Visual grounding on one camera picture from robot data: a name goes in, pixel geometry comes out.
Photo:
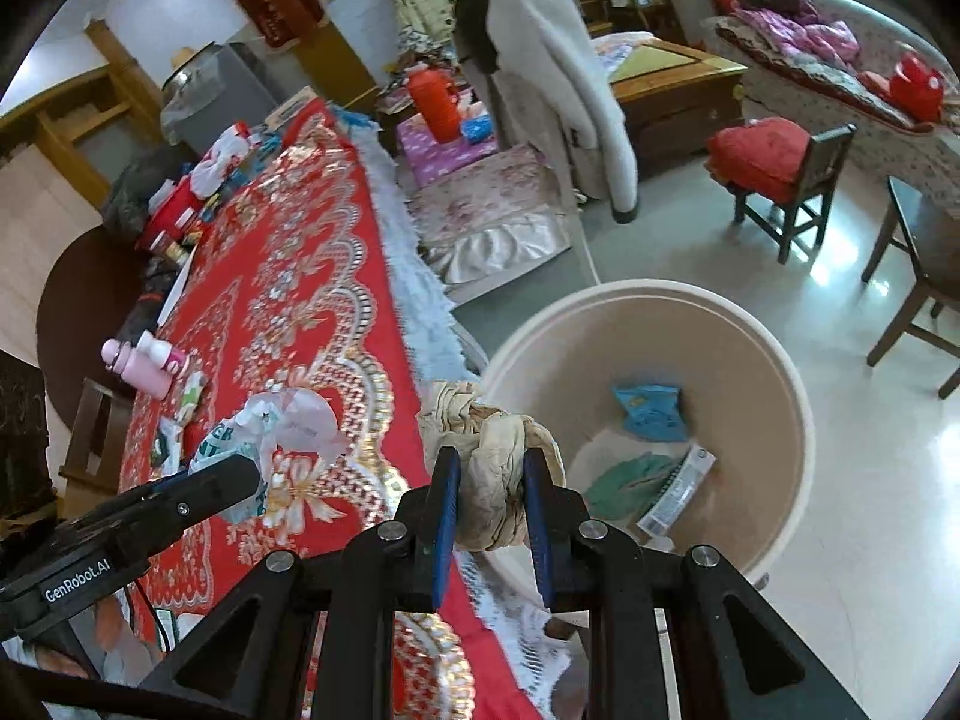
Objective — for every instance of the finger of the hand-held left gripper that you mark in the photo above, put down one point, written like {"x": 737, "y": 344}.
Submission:
{"x": 217, "y": 495}
{"x": 161, "y": 486}

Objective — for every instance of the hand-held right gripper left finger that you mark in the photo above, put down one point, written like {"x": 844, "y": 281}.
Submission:
{"x": 448, "y": 525}

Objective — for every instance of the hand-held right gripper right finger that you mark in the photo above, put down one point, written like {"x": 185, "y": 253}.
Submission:
{"x": 540, "y": 525}

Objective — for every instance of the white green printed plastic wrapper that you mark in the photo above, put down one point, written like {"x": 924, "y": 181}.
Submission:
{"x": 232, "y": 442}

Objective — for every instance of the beige paper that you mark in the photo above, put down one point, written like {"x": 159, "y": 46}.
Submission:
{"x": 491, "y": 465}

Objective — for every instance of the green fleece cloth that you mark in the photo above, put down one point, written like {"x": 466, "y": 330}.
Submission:
{"x": 622, "y": 484}

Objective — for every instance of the green white tissue packet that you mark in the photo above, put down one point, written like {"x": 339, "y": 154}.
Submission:
{"x": 193, "y": 394}

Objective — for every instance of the blue packet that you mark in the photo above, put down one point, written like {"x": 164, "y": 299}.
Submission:
{"x": 649, "y": 412}

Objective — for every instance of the beige plastic bucket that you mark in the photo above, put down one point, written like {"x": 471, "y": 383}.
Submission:
{"x": 735, "y": 390}

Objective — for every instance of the person's left forearm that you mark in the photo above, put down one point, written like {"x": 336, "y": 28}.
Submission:
{"x": 112, "y": 652}

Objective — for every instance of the dark wooden chair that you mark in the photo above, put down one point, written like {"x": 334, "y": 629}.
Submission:
{"x": 97, "y": 427}

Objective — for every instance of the white pill bottle pink label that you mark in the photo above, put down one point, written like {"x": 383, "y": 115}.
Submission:
{"x": 161, "y": 351}

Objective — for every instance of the black folded umbrella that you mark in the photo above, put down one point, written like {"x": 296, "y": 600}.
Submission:
{"x": 146, "y": 315}

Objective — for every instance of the white paper sheet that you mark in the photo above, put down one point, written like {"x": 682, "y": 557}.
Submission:
{"x": 174, "y": 292}

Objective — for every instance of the brown round board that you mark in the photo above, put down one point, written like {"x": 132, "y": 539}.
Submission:
{"x": 75, "y": 292}

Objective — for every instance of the white fringed table cover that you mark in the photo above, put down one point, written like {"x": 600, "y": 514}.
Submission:
{"x": 427, "y": 300}

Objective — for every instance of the red floral tablecloth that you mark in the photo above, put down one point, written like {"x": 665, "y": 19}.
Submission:
{"x": 300, "y": 277}

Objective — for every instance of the red plastic basin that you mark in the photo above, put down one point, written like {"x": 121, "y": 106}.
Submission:
{"x": 176, "y": 206}

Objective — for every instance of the black plastic bag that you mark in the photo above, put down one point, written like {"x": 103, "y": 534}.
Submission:
{"x": 131, "y": 195}

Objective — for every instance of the white plastic bag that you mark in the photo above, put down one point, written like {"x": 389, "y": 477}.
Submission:
{"x": 217, "y": 165}

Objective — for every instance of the floral folded quilt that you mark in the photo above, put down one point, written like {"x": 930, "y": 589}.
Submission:
{"x": 487, "y": 195}

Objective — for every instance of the purple patterned box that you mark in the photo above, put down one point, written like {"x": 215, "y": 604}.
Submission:
{"x": 435, "y": 157}

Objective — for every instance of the cardboard box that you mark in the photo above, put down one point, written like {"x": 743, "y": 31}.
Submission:
{"x": 289, "y": 109}

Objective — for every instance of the blue plastic wrapper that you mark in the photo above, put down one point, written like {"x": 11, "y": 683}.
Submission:
{"x": 476, "y": 127}

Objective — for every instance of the grey metal cabinet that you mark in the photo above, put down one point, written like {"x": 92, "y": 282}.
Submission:
{"x": 225, "y": 90}

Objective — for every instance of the red thermos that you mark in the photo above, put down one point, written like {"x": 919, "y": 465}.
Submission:
{"x": 433, "y": 105}

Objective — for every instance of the red cushion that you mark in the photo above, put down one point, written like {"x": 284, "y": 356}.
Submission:
{"x": 757, "y": 154}

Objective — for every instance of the grey fleece coat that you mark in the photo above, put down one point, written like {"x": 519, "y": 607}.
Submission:
{"x": 555, "y": 75}

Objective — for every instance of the small wooden chair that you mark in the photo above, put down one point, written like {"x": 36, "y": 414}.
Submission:
{"x": 821, "y": 165}

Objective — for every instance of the dark wooden stool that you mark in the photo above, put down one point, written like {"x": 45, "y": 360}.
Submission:
{"x": 922, "y": 240}

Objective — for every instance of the floral sofa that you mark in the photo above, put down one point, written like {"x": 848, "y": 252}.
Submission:
{"x": 825, "y": 101}

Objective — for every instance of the purple clothes pile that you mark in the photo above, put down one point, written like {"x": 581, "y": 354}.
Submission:
{"x": 810, "y": 37}

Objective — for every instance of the red bag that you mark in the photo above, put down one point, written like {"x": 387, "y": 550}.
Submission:
{"x": 911, "y": 86}

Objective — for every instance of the yellow wooden frame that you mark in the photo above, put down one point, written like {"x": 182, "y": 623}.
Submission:
{"x": 112, "y": 67}

